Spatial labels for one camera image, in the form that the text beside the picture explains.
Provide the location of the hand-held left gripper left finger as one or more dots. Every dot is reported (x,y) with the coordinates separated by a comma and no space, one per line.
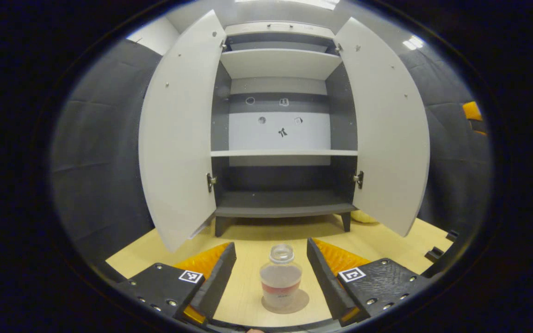
(220,282)

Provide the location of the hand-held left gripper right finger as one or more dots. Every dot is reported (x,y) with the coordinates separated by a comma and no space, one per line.
(324,282)

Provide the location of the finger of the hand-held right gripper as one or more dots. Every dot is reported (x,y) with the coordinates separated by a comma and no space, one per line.
(472,112)

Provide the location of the clear bottle with pink label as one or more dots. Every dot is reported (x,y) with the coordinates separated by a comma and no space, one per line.
(280,282)

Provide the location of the grey cabinet door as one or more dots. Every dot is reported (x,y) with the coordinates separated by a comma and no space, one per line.
(178,138)
(391,129)

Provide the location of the grey cabinet drawer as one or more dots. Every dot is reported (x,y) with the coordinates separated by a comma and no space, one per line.
(248,29)

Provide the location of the yellow soft object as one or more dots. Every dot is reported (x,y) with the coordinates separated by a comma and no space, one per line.
(363,217)

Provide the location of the small ceiling light panel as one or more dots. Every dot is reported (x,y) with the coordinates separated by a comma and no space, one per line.
(412,42)

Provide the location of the small black block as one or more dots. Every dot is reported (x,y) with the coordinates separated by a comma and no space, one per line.
(434,254)
(452,236)

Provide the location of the black backdrop cloth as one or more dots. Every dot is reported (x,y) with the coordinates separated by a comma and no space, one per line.
(100,162)

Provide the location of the large ceiling light panel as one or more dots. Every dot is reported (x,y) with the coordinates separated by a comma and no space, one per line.
(294,3)

